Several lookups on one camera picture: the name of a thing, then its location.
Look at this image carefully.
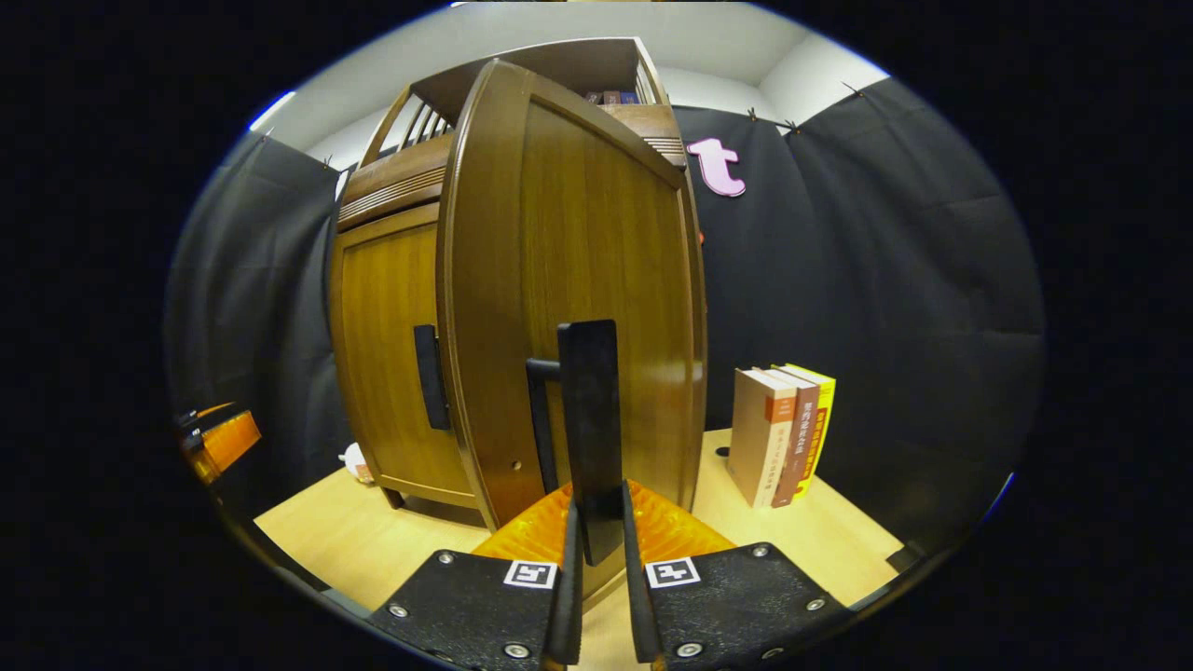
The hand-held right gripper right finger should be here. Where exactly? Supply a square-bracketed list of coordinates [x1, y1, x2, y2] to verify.
[622, 480, 849, 667]

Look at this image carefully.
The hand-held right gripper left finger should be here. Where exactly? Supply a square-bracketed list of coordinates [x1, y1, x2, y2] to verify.
[368, 483, 586, 670]

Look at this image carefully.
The wooden door black handle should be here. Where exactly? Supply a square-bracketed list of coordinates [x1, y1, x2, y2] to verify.
[328, 203, 476, 509]
[436, 59, 707, 567]

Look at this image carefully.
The wooden double-door shoe cabinet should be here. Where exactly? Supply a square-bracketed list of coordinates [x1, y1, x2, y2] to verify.
[328, 37, 691, 512]

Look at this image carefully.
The beige book orange band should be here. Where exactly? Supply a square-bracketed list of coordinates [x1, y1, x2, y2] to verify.
[727, 368, 796, 509]

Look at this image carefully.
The brown red book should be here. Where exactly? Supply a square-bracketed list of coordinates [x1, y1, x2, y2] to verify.
[772, 366, 819, 509]

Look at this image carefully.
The yellow book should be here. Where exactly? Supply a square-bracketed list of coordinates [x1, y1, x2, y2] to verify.
[783, 363, 837, 500]

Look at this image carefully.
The black backdrop cloth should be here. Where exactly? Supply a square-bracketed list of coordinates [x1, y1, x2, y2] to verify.
[166, 77, 1047, 560]

